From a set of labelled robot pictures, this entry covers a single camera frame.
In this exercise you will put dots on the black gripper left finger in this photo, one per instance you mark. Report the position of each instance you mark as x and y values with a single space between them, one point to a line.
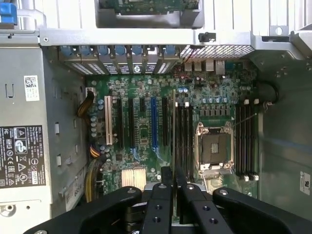
156 209

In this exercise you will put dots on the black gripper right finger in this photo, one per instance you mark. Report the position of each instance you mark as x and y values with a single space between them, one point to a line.
195 209

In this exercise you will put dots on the black RAM slot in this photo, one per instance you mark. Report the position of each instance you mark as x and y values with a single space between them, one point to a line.
248 136
180 136
243 136
187 136
238 136
254 136

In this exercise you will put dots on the blue expansion slot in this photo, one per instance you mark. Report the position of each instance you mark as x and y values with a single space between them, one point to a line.
153 122

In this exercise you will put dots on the long black expansion slot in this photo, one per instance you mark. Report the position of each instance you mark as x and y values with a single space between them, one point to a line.
131 122
165 122
119 122

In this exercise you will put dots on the white expansion slot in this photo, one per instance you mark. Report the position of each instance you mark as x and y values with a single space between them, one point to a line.
108 119

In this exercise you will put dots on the short black expansion slot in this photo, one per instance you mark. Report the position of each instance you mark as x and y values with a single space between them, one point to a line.
141 103

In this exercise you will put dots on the silver finned chipset heatsink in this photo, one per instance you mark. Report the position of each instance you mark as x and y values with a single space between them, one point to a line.
134 177

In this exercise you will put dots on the metal socket cover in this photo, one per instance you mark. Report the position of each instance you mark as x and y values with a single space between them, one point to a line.
217 174

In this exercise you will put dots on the metal CPU socket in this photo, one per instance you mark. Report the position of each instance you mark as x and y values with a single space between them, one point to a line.
214 146

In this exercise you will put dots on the thin metal locking lever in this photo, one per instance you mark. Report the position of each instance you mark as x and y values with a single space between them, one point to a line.
243 119

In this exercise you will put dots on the silver open PC case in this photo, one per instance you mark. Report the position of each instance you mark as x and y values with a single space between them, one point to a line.
280 136

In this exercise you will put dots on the green motherboard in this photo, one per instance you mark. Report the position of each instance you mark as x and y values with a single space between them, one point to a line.
146 83

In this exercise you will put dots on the black round plastic knob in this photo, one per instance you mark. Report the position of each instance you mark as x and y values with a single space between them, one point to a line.
267 91

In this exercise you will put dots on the blue card retention clip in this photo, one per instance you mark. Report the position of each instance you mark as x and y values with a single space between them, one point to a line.
137 50
103 50
85 50
67 50
169 50
120 50

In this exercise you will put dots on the grey power supply unit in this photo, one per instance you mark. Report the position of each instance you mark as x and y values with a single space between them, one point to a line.
24 114

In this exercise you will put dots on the green circuit card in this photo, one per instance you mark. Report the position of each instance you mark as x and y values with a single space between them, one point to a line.
156 6

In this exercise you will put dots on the large blue plastic clip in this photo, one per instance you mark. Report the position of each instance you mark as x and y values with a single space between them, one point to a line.
7 13

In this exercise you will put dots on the black intrusion switch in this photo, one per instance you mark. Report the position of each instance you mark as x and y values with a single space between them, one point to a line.
206 37

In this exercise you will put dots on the grey metal bracket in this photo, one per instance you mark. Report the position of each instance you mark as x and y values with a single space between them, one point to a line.
302 34

